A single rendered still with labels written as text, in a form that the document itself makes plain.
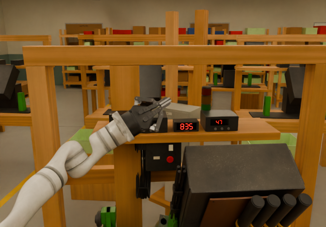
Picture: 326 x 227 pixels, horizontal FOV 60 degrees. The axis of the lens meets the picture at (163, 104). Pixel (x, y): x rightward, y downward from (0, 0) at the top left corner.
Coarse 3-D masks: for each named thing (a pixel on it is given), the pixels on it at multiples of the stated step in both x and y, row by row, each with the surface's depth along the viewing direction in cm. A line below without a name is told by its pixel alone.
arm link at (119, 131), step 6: (114, 114) 77; (114, 120) 77; (120, 120) 76; (108, 126) 81; (114, 126) 80; (120, 126) 76; (126, 126) 76; (114, 132) 79; (120, 132) 80; (126, 132) 76; (114, 138) 79; (120, 138) 80; (126, 138) 76; (132, 138) 76; (120, 144) 82
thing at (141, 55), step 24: (24, 48) 129; (48, 48) 129; (72, 48) 130; (96, 48) 131; (120, 48) 132; (144, 48) 132; (168, 48) 133; (192, 48) 134; (216, 48) 135; (240, 48) 136; (264, 48) 136; (288, 48) 137; (312, 48) 138
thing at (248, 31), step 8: (216, 32) 996; (224, 32) 991; (232, 32) 995; (240, 32) 993; (248, 32) 990; (256, 32) 988; (264, 32) 986; (224, 40) 997; (208, 72) 1024; (216, 72) 1023; (248, 72) 1018; (256, 72) 1016; (264, 72) 1013; (256, 80) 1026; (264, 80) 1019
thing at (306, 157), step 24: (48, 72) 135; (120, 72) 134; (312, 72) 143; (48, 96) 135; (120, 96) 137; (312, 96) 144; (48, 120) 137; (312, 120) 147; (48, 144) 140; (312, 144) 151; (120, 168) 146; (312, 168) 154; (120, 192) 149; (312, 192) 158; (48, 216) 150; (120, 216) 153
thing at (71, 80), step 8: (64, 32) 1076; (88, 32) 1032; (96, 32) 1033; (104, 32) 1028; (64, 72) 1064; (72, 72) 1062; (80, 72) 1060; (88, 72) 1057; (96, 72) 1055; (64, 80) 1076; (72, 80) 1081; (80, 80) 1096; (88, 80) 1077; (96, 80) 1114; (104, 80) 1070; (64, 88) 1084
